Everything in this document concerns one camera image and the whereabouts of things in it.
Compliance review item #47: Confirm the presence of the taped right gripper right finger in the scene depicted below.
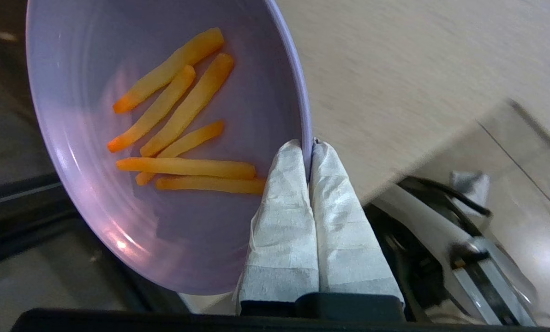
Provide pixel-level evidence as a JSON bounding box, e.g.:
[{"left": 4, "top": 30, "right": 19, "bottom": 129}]
[{"left": 310, "top": 141, "right": 405, "bottom": 301}]

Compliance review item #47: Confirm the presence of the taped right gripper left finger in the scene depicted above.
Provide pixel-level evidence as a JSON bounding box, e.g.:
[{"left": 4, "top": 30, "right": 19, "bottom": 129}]
[{"left": 233, "top": 140, "right": 320, "bottom": 316}]

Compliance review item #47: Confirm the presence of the purple plate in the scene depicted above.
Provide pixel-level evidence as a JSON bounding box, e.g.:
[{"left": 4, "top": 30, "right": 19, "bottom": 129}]
[{"left": 26, "top": 0, "right": 312, "bottom": 296}]

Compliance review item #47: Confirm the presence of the orange french fry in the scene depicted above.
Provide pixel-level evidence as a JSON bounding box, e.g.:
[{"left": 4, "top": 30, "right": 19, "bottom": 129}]
[
  {"left": 155, "top": 177, "right": 266, "bottom": 195},
  {"left": 140, "top": 53, "right": 235, "bottom": 158},
  {"left": 135, "top": 120, "right": 225, "bottom": 186},
  {"left": 113, "top": 28, "right": 225, "bottom": 114},
  {"left": 108, "top": 65, "right": 196, "bottom": 154},
  {"left": 116, "top": 157, "right": 256, "bottom": 180}
]

